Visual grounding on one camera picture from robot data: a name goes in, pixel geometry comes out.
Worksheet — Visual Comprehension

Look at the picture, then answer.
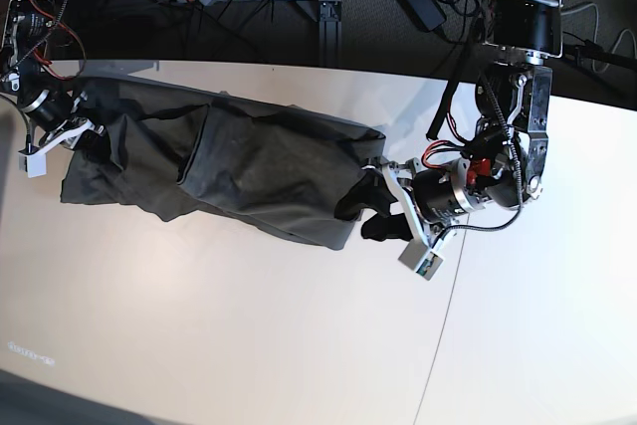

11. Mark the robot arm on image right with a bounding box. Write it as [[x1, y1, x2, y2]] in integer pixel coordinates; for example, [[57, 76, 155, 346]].
[[398, 0, 562, 240]]

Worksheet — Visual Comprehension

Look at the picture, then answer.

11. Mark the black tripod stand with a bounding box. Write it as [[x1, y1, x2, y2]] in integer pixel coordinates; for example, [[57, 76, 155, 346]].
[[560, 40, 636, 100]]

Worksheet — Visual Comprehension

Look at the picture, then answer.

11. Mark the grey coiled cable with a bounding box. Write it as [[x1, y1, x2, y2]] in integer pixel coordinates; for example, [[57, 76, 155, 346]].
[[539, 0, 637, 73]]

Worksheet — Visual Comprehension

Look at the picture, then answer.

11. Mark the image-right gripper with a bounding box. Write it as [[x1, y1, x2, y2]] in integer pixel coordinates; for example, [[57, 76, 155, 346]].
[[334, 158, 491, 244]]

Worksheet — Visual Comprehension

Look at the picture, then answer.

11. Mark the dark grey T-shirt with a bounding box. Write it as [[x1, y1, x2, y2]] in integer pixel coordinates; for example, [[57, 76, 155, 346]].
[[61, 78, 385, 250]]

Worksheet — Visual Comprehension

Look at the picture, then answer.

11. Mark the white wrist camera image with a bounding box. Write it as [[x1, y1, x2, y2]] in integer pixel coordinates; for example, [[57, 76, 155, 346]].
[[398, 239, 445, 281], [19, 150, 47, 178]]

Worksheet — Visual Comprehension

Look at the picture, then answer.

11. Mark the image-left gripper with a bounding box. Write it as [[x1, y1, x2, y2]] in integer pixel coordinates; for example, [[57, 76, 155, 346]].
[[22, 89, 111, 161]]

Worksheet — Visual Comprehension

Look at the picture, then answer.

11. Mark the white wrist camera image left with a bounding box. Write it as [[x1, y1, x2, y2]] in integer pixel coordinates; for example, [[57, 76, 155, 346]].
[[19, 150, 47, 178]]

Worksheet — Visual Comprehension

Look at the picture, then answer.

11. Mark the aluminium frame post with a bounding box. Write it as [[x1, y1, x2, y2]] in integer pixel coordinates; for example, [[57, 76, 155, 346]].
[[318, 0, 342, 69]]

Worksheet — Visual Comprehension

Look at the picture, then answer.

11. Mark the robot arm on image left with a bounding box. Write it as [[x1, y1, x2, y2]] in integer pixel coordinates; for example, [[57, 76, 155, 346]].
[[1, 0, 106, 159]]

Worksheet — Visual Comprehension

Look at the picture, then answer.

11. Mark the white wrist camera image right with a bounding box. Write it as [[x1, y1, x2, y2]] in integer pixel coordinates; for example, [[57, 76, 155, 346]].
[[398, 239, 445, 281]]

